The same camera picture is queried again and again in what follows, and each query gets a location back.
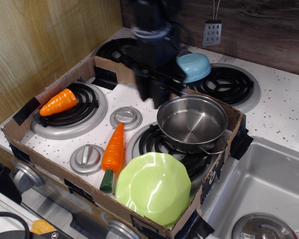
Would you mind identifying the orange toy carrot green stem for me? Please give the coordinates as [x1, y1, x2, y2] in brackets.
[99, 121, 126, 193]

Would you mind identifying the silver oven knob right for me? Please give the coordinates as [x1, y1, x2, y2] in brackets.
[106, 220, 140, 239]

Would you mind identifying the front right black burner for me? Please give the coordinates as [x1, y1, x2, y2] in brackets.
[125, 123, 213, 195]

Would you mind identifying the silver oven knob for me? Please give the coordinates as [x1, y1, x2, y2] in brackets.
[13, 163, 44, 192]
[106, 220, 140, 239]

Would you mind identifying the grey metal sink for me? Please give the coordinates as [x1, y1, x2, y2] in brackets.
[201, 137, 299, 239]

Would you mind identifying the silver stove knob upper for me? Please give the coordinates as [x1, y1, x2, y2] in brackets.
[110, 107, 143, 131]

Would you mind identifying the black cable bottom left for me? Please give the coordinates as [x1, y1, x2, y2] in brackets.
[0, 211, 31, 239]

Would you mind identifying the light green plastic plate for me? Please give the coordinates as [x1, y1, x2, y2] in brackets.
[115, 152, 191, 227]

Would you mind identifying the back right black burner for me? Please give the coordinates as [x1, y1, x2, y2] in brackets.
[185, 63, 261, 114]

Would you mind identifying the silver sink drain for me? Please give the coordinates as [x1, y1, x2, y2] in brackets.
[231, 213, 299, 239]

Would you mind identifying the hanging metal slotted spatula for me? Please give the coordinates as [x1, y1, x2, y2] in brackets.
[202, 0, 222, 47]

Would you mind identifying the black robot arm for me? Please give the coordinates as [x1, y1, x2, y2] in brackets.
[124, 0, 192, 109]

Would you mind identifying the silver stove knob lower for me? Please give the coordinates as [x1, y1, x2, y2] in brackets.
[70, 144, 104, 175]

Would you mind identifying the front left black burner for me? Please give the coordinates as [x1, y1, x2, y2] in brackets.
[31, 82, 108, 140]

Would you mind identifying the black burner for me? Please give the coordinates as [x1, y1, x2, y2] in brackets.
[185, 63, 261, 114]
[125, 123, 213, 195]
[92, 38, 137, 66]
[31, 82, 108, 140]

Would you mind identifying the orange object bottom left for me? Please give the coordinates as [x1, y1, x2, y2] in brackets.
[30, 219, 55, 235]

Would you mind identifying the silver back stove knob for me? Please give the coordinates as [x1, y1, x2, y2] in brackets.
[177, 47, 192, 58]

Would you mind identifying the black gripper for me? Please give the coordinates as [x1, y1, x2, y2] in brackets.
[126, 37, 186, 109]

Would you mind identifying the orange toy carrot piece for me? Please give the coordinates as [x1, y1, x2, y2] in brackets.
[39, 89, 77, 117]

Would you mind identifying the silver stove knob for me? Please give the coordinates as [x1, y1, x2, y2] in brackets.
[70, 144, 104, 175]
[177, 47, 192, 58]
[110, 107, 143, 131]

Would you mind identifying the silver oven knob left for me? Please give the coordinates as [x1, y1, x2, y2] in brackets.
[13, 163, 44, 192]

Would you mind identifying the light blue plastic bowl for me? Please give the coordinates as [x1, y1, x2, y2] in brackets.
[176, 53, 211, 83]

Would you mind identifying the stainless steel pan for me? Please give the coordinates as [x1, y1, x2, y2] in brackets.
[157, 95, 228, 155]

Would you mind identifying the back left black burner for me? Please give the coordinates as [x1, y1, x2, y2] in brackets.
[92, 38, 137, 66]

